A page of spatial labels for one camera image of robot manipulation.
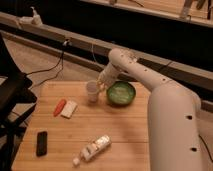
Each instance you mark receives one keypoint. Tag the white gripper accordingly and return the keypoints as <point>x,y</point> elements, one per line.
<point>108,76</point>

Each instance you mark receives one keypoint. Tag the white ceramic cup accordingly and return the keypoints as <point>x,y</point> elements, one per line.
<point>92,91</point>

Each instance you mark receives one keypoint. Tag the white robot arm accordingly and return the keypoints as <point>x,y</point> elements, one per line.
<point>172,127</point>

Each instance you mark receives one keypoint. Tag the green ceramic bowl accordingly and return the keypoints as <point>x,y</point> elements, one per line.
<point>121,93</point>

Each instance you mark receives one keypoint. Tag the white rectangular block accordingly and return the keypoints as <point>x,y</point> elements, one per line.
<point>68,109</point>

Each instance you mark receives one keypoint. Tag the orange carrot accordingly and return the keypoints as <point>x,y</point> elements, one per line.
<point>59,107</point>

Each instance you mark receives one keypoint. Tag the white plastic bottle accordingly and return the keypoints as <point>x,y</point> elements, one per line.
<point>92,149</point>

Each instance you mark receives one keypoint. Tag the black phone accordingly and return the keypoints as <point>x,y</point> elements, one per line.
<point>41,147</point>

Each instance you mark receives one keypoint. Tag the black chair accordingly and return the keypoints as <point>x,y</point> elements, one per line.
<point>14,89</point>

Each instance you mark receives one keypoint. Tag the white device on ledge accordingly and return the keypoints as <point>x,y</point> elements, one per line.
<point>34,20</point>

